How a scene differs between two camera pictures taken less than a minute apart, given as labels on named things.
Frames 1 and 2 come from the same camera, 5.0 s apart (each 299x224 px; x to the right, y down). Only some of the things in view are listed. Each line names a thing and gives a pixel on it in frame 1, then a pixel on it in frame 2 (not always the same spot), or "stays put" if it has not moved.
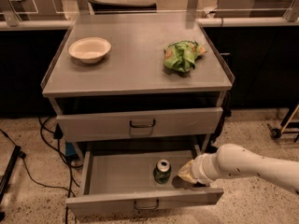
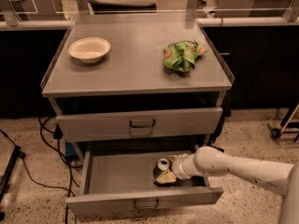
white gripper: x=199 y=168 → x=179 y=167
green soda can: x=162 y=173 stays put
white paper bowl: x=90 y=49 stays put
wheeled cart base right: x=292 y=116 stays put
